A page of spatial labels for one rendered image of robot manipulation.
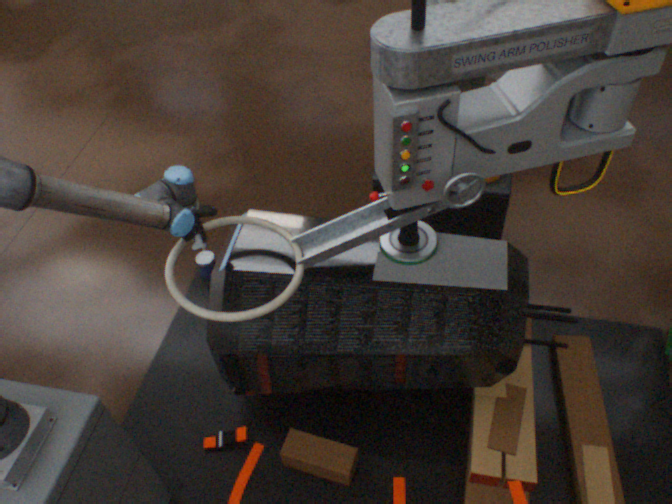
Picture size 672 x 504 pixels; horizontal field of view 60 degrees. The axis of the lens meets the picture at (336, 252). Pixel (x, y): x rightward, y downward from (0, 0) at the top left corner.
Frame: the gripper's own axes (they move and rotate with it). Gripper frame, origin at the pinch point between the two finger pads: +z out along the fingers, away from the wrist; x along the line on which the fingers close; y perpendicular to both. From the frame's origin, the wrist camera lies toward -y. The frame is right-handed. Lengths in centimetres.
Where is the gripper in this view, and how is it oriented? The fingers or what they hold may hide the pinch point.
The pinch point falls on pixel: (200, 243)
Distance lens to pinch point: 230.8
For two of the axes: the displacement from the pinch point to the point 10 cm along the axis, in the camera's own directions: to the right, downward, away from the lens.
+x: 7.1, 5.3, -4.6
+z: -0.2, 6.7, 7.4
